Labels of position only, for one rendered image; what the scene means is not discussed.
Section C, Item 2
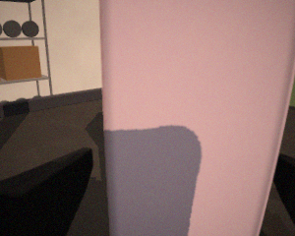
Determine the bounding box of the pale pink paper carton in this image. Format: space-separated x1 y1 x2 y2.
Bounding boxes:
99 0 295 236

